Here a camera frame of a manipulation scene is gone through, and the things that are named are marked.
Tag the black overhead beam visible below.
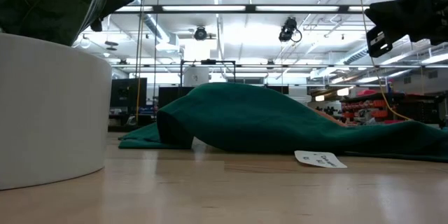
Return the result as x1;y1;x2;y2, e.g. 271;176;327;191
101;4;372;15

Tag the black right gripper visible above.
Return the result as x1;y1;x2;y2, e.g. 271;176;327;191
363;0;448;59

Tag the shelf with red bins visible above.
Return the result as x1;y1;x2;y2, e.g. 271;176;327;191
341;89;448;127

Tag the white plant pot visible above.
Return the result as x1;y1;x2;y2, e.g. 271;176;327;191
0;33;113;190

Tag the dark green cloth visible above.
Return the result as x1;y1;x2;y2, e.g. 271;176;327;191
118;82;448;164

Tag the white paper label with writing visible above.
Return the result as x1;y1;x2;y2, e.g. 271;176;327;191
294;149;349;169

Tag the white box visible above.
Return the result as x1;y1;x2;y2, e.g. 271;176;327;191
183;66;210;88

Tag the artificial green plant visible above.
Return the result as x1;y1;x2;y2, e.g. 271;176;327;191
0;0;141;47

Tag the large black monitor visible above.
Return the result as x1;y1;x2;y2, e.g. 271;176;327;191
111;77;148;109

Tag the small black monitor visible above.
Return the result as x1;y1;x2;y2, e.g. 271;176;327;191
157;86;195;113

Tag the round black ceiling device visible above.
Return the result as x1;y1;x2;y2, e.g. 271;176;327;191
193;26;209;41

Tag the black hanging camera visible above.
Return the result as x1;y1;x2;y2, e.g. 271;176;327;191
279;16;302;43

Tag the yellow hanging cable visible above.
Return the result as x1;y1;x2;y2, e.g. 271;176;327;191
356;0;414;122

